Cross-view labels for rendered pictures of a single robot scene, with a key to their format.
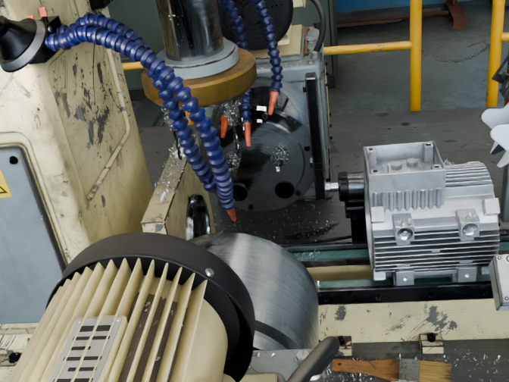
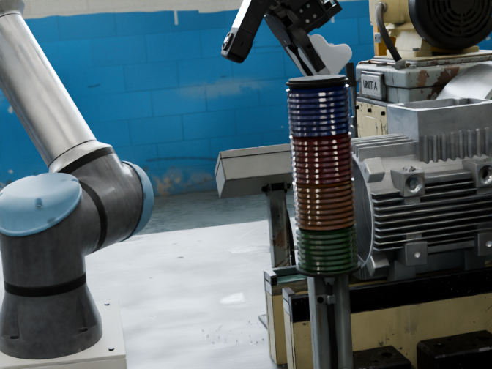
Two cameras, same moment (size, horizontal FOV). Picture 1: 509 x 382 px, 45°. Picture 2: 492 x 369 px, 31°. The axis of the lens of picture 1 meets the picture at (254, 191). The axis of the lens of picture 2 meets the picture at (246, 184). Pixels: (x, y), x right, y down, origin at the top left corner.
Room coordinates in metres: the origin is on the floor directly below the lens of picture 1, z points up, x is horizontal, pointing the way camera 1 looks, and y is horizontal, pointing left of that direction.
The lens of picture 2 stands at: (1.90, -0.95, 1.28)
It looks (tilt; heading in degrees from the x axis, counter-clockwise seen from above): 11 degrees down; 158
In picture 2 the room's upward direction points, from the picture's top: 4 degrees counter-clockwise
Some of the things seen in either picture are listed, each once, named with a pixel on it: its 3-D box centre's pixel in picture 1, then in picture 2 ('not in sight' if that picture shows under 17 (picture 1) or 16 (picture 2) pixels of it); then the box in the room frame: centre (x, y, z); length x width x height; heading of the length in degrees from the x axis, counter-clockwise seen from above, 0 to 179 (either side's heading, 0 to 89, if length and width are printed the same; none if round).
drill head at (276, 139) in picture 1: (262, 136); not in sight; (1.26, -0.03, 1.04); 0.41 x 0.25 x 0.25; 171
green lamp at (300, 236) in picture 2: not in sight; (326, 246); (1.14, -0.56, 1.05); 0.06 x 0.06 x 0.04
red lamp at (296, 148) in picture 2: not in sight; (321, 156); (1.14, -0.56, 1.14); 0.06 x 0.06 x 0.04
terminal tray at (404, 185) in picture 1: (402, 176); (443, 129); (0.88, -0.25, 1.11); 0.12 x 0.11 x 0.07; 82
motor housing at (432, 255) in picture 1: (426, 220); (419, 200); (0.88, -0.29, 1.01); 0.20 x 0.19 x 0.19; 82
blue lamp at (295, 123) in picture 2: not in sight; (318, 109); (1.14, -0.56, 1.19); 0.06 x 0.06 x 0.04
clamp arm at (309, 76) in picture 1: (316, 139); not in sight; (1.04, -0.13, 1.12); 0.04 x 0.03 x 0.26; 81
